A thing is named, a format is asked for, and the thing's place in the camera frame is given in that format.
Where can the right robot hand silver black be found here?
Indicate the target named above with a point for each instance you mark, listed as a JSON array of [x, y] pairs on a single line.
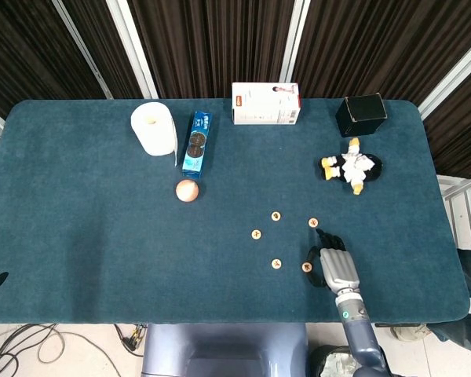
[[339, 269]]

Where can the round cream chess piece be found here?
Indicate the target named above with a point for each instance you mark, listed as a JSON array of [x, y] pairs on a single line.
[[313, 222], [256, 234], [275, 264], [306, 268], [275, 216]]

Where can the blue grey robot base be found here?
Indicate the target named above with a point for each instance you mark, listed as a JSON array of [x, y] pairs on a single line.
[[223, 349]]

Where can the right robot arm blue grey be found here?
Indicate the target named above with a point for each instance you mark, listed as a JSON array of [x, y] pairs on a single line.
[[359, 330]]

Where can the black trash bin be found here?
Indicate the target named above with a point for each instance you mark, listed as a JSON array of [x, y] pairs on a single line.
[[329, 363]]

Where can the penguin plush toy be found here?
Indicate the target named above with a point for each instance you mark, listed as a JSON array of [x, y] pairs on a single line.
[[353, 167]]

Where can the teal table cloth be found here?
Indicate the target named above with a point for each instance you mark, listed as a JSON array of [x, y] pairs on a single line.
[[102, 243]]

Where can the white metal rack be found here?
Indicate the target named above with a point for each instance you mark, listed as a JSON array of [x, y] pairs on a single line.
[[463, 204]]

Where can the black power plug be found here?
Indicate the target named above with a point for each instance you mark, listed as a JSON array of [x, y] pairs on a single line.
[[129, 343]]

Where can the black cube box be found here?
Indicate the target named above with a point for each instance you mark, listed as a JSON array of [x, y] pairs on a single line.
[[361, 116]]

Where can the orange ball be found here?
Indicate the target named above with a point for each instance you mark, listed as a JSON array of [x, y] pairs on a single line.
[[187, 191]]

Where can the white cardboard box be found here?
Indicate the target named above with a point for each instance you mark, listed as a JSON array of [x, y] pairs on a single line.
[[265, 106]]

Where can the blue cookie box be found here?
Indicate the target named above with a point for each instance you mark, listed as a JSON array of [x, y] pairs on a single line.
[[197, 145]]

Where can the white toilet paper roll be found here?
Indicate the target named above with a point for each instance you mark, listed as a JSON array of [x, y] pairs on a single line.
[[154, 129]]

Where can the dark brown curtain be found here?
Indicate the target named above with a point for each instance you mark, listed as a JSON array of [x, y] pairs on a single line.
[[220, 39]]

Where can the white metal frame post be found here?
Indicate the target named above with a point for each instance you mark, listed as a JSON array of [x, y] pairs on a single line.
[[132, 47], [82, 47], [451, 78], [294, 47]]

